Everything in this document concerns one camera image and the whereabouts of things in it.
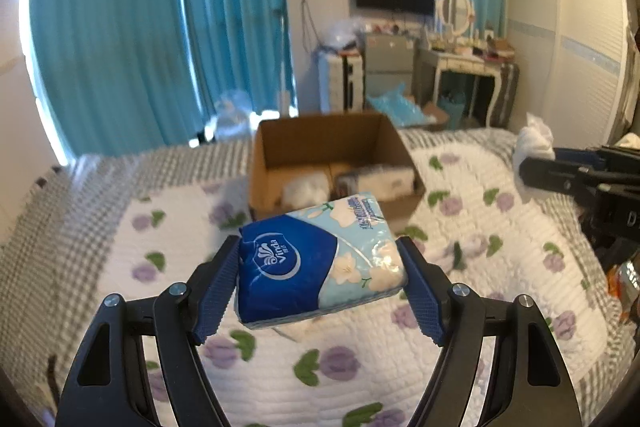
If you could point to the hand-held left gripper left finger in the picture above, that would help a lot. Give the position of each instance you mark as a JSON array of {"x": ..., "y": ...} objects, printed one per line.
[{"x": 216, "y": 302}]

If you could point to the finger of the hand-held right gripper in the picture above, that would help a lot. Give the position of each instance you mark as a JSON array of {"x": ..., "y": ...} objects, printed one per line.
[{"x": 555, "y": 174}]

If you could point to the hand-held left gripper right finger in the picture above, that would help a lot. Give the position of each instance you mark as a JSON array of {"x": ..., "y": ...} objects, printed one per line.
[{"x": 424, "y": 302}]

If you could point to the blue floral tissue pack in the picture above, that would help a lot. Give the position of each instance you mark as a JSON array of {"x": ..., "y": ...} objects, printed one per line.
[{"x": 310, "y": 259}]

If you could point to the brown cardboard box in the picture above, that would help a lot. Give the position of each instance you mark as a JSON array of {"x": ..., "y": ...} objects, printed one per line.
[{"x": 330, "y": 157}]

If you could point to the white crumpled cloth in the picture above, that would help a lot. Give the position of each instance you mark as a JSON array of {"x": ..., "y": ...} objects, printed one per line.
[{"x": 534, "y": 144}]

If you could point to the floral quilted bedspread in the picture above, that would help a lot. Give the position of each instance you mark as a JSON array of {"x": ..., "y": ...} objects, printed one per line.
[{"x": 350, "y": 332}]

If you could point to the orange snack packet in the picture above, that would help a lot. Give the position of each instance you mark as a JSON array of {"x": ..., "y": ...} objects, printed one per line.
[{"x": 624, "y": 292}]

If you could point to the clear-wrapped tissue pack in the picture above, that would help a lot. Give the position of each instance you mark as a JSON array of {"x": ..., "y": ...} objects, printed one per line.
[{"x": 376, "y": 179}]

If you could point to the white wardrobe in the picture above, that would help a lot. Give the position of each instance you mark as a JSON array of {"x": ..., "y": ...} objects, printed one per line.
[{"x": 565, "y": 42}]

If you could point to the white dressing table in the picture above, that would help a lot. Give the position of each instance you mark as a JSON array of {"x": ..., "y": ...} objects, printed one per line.
[{"x": 462, "y": 67}]

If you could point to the white fluffy cloth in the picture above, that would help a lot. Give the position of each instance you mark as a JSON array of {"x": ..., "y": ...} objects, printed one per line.
[{"x": 306, "y": 192}]

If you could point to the blue plastic bag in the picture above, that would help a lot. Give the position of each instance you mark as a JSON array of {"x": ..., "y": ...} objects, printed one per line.
[{"x": 397, "y": 107}]

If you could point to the clear plastic bag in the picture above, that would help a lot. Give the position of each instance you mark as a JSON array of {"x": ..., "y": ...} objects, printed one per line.
[{"x": 232, "y": 112}]

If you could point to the white oval vanity mirror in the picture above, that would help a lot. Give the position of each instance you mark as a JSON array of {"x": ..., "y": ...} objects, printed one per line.
[{"x": 454, "y": 7}]

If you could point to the grey mini fridge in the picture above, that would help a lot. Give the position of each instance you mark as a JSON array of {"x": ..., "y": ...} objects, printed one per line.
[{"x": 389, "y": 67}]

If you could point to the small white cabinet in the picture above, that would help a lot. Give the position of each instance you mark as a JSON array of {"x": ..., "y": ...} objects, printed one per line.
[{"x": 341, "y": 79}]

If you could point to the white plastic bag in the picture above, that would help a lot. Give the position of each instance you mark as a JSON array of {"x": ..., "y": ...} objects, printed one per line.
[{"x": 345, "y": 34}]

